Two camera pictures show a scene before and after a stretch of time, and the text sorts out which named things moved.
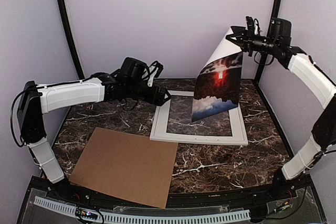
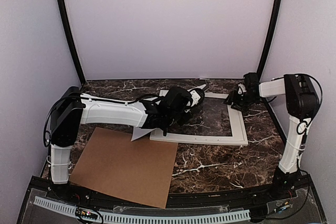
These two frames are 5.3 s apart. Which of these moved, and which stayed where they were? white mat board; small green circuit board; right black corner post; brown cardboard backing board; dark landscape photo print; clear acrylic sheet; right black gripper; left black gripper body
Moved: dark landscape photo print; right black gripper; left black gripper body
Stayed: clear acrylic sheet; small green circuit board; white mat board; right black corner post; brown cardboard backing board
